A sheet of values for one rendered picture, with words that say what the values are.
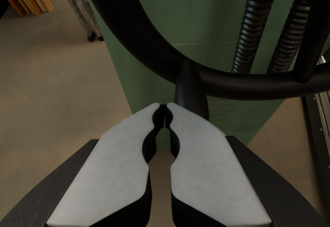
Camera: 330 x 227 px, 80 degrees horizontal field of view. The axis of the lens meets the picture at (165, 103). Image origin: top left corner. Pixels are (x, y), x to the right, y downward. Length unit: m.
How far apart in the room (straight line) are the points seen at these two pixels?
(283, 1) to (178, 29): 0.17
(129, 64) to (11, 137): 0.88
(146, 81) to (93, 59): 0.86
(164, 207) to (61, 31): 1.30
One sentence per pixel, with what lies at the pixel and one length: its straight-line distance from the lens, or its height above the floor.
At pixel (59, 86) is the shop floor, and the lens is 1.25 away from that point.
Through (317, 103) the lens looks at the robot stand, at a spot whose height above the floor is 0.14.
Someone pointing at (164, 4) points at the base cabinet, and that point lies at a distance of 0.35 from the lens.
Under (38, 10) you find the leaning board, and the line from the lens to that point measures 1.87.
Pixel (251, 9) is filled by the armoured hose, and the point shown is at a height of 0.73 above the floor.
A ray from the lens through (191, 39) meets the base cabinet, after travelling 0.40.
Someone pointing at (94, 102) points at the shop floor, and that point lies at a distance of 1.10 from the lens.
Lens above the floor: 0.85
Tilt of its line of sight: 57 degrees down
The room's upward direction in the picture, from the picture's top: 5 degrees counter-clockwise
